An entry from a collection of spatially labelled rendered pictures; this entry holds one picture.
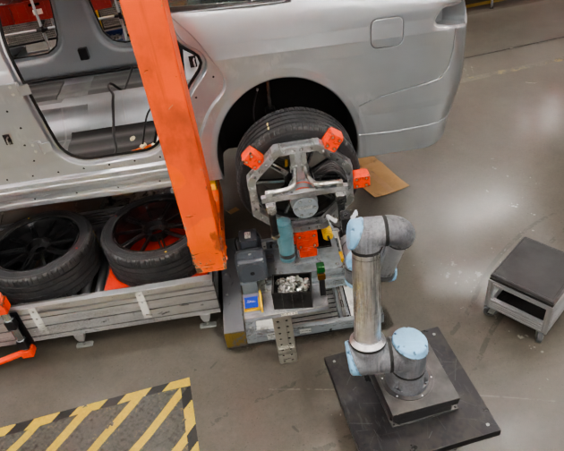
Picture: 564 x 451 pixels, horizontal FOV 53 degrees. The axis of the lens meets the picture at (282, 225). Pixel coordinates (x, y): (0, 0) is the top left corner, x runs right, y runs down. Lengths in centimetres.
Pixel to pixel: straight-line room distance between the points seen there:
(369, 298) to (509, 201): 226
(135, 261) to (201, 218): 63
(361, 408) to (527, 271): 121
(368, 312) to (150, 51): 135
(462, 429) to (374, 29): 192
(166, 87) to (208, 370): 161
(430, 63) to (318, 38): 62
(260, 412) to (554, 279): 167
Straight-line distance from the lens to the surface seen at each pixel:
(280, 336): 304
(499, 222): 412
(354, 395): 273
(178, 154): 261
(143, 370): 340
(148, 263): 328
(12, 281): 353
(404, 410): 258
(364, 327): 233
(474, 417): 271
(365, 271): 216
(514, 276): 325
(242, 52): 296
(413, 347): 243
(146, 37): 239
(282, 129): 284
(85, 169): 337
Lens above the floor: 257
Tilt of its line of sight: 39 degrees down
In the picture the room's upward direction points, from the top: 8 degrees counter-clockwise
